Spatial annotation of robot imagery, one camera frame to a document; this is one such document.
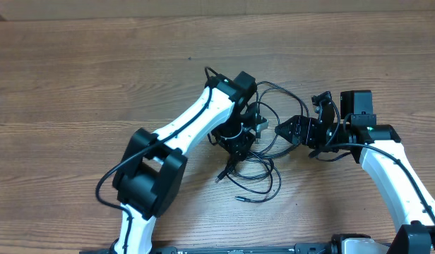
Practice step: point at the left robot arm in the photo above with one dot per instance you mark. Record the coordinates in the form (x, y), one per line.
(150, 173)

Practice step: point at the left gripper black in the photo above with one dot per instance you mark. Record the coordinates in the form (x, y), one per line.
(237, 147)

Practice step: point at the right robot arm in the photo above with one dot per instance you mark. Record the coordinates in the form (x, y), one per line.
(378, 149)

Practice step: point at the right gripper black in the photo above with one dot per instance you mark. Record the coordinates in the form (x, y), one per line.
(299, 123)

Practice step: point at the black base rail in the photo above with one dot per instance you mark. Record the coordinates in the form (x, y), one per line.
(235, 249)

